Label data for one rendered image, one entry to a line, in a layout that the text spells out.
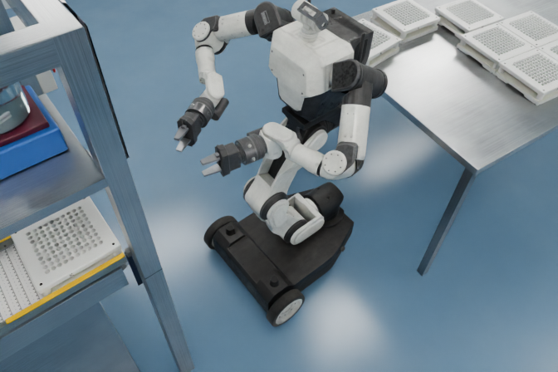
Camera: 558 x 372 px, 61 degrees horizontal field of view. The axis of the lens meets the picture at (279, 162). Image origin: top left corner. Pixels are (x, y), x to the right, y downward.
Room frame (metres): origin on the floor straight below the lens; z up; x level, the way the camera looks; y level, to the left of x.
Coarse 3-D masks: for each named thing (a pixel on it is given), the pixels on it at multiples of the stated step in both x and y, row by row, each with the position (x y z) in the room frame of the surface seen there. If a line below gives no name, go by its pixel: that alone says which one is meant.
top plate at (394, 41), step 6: (372, 24) 2.06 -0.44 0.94; (384, 36) 1.96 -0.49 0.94; (390, 36) 1.97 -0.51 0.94; (372, 42) 1.91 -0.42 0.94; (378, 42) 1.91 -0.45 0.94; (384, 42) 1.91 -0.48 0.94; (390, 42) 1.91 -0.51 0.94; (396, 42) 1.91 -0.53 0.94; (378, 48) 1.86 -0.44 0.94; (384, 48) 1.86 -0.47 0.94; (390, 48) 1.89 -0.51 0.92; (372, 54) 1.81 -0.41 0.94; (378, 54) 1.82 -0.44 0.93
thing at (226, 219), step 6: (228, 216) 1.43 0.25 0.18; (216, 222) 1.38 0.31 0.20; (222, 222) 1.38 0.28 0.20; (228, 222) 1.39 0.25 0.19; (210, 228) 1.35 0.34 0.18; (216, 228) 1.34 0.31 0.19; (204, 234) 1.34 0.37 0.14; (210, 234) 1.33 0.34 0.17; (204, 240) 1.33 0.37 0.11; (210, 240) 1.31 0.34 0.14; (210, 246) 1.31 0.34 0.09
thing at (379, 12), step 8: (400, 0) 2.30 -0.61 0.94; (376, 8) 2.21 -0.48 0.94; (424, 8) 2.23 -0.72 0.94; (384, 16) 2.14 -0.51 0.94; (432, 16) 2.16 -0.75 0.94; (392, 24) 2.08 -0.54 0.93; (400, 24) 2.07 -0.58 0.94; (416, 24) 2.07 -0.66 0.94; (424, 24) 2.08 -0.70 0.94; (400, 32) 2.03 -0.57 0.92; (408, 32) 2.02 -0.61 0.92
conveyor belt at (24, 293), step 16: (0, 256) 0.73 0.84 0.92; (16, 256) 0.73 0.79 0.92; (0, 272) 0.68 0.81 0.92; (16, 272) 0.68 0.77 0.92; (0, 288) 0.63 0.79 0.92; (16, 288) 0.63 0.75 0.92; (32, 288) 0.63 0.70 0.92; (0, 304) 0.58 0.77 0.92; (16, 304) 0.58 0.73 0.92; (0, 320) 0.53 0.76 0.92
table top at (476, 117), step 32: (416, 0) 2.44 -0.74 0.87; (448, 0) 2.45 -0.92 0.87; (480, 0) 2.46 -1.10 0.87; (512, 0) 2.47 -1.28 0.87; (544, 0) 2.48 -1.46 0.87; (448, 32) 2.12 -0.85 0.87; (384, 64) 1.84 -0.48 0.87; (416, 64) 1.85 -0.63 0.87; (448, 64) 1.85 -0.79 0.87; (480, 64) 1.86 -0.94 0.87; (384, 96) 1.63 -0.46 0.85; (416, 96) 1.61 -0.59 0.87; (448, 96) 1.62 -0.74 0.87; (480, 96) 1.62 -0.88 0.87; (512, 96) 1.63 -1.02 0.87; (448, 128) 1.41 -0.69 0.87; (480, 128) 1.42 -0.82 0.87; (512, 128) 1.43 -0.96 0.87; (544, 128) 1.43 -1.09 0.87; (480, 160) 1.24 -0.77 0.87
